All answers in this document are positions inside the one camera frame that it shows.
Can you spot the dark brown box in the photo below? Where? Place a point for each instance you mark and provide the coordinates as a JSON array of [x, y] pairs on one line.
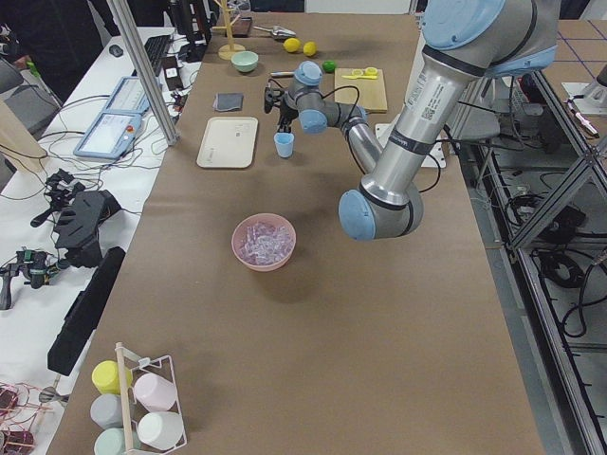
[[242, 27]]

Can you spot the yellow cup in rack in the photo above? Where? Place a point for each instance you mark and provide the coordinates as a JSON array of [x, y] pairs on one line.
[[105, 377]]

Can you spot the mint green bowl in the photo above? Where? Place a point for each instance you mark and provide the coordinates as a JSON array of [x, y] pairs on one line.
[[244, 61]]

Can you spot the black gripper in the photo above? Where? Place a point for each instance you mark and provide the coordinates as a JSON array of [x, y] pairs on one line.
[[285, 114]]

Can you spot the black keyboard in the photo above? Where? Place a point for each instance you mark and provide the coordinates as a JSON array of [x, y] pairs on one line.
[[156, 49]]

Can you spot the pile of clear ice cubes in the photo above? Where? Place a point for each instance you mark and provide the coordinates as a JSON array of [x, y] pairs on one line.
[[266, 244]]

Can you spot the steel muddler black tip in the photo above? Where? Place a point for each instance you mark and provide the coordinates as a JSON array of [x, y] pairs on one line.
[[281, 74]]

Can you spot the yellow plastic knife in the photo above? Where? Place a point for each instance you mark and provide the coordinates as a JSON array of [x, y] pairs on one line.
[[363, 76]]

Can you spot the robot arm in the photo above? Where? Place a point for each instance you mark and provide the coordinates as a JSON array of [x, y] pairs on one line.
[[465, 41]]

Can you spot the wooden cutting board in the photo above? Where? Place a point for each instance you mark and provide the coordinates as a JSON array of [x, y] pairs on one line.
[[369, 94]]

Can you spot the yellow lemon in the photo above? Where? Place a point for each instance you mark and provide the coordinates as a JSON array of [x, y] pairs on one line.
[[292, 45], [310, 49]]

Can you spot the light blue plastic cup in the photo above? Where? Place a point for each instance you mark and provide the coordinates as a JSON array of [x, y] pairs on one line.
[[284, 144]]

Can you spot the mint cup in rack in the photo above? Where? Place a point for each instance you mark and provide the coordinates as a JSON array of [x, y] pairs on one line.
[[110, 442]]

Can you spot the black long bar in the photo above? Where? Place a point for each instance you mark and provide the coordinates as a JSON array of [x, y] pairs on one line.
[[84, 315]]

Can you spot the wooden mug tree stand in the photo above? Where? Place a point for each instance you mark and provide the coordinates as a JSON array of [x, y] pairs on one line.
[[230, 17]]

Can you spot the pink bowl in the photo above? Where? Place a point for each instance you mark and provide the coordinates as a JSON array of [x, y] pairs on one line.
[[238, 236]]

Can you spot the grey cup in rack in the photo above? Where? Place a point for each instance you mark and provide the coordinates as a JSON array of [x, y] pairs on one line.
[[106, 411]]

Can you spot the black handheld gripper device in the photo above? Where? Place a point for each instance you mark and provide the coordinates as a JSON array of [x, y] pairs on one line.
[[81, 214]]

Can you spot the lower yellow lemon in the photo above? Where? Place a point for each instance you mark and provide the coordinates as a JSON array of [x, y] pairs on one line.
[[310, 49]]

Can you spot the cream rabbit tray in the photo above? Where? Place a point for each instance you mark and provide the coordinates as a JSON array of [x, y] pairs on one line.
[[228, 143]]

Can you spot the white cup rack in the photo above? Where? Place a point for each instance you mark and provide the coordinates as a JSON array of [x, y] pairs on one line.
[[131, 367]]

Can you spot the steel ice scoop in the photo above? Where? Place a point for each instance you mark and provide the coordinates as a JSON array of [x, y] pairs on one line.
[[277, 32]]

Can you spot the teach pendant tablet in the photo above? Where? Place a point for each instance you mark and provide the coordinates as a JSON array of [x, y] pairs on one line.
[[110, 136]]

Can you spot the upper yellow lemon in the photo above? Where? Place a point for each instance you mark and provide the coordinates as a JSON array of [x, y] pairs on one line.
[[292, 45]]

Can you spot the green lime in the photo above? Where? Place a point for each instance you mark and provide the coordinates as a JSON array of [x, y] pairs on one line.
[[329, 66]]

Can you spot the aluminium frame post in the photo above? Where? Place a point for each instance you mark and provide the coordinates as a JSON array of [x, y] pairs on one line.
[[135, 48]]

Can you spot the grey folded cloth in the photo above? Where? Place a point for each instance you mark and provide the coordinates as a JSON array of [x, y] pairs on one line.
[[228, 102]]

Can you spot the pink cup in rack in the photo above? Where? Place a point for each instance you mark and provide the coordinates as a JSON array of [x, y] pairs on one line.
[[154, 392]]

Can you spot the white cup in rack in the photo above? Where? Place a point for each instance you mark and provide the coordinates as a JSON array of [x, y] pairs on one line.
[[161, 430]]

